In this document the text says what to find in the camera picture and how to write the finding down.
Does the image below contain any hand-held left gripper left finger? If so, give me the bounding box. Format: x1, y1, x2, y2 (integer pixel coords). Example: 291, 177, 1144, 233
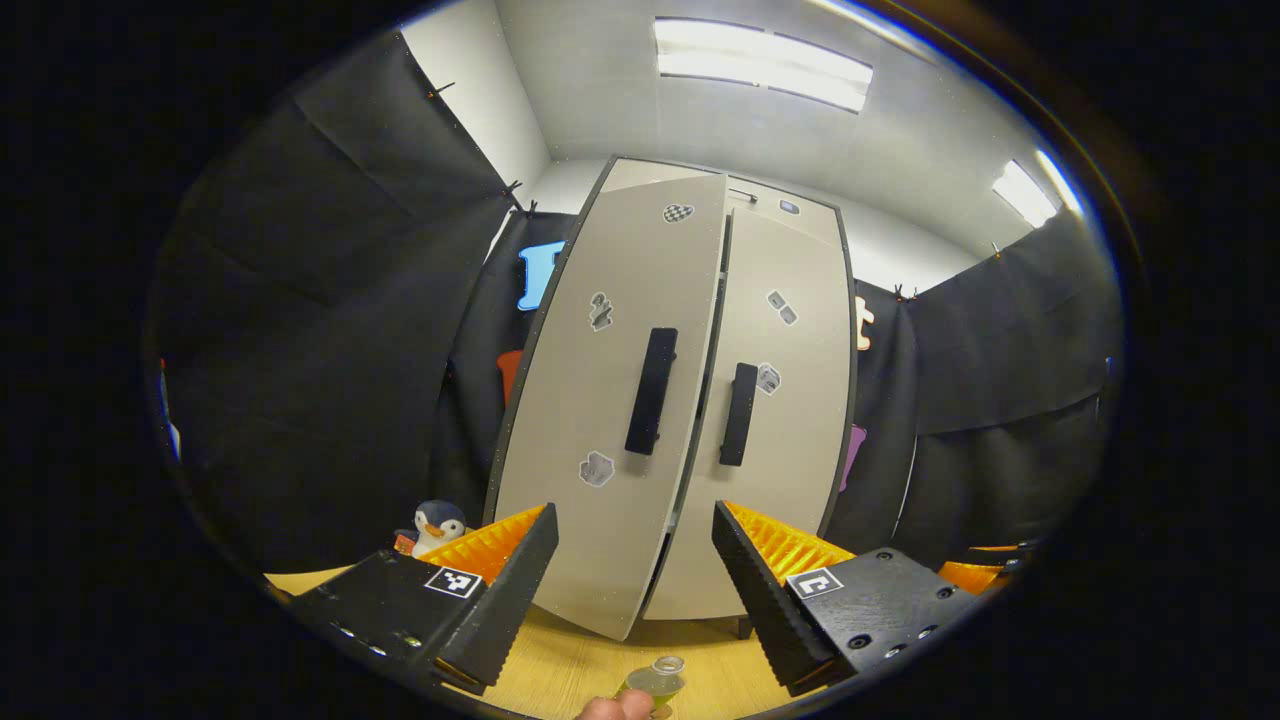
290, 503, 559, 696

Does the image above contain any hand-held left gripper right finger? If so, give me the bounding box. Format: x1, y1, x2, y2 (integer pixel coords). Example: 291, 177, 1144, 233
712, 500, 986, 698

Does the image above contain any clear bottle with green label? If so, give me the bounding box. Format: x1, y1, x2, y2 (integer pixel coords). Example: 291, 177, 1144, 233
615, 656, 688, 716

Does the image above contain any grey cabinet door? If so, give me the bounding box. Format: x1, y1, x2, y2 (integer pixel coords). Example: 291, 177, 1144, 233
485, 172, 729, 641
640, 178, 859, 621

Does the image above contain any grey cabinet with shelves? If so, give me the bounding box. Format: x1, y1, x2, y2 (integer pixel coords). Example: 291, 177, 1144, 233
483, 155, 861, 641

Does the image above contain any penguin plush toy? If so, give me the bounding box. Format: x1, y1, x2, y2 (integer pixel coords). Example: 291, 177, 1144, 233
395, 500, 468, 559

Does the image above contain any black backdrop cloth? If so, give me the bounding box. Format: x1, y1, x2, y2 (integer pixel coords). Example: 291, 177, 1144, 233
145, 30, 1126, 576

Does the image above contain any small ceiling light panel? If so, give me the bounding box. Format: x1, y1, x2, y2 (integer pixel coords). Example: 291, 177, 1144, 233
993, 150, 1086, 229

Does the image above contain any large ceiling light panel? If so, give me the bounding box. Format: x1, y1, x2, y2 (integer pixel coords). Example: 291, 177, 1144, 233
655, 17, 874, 113

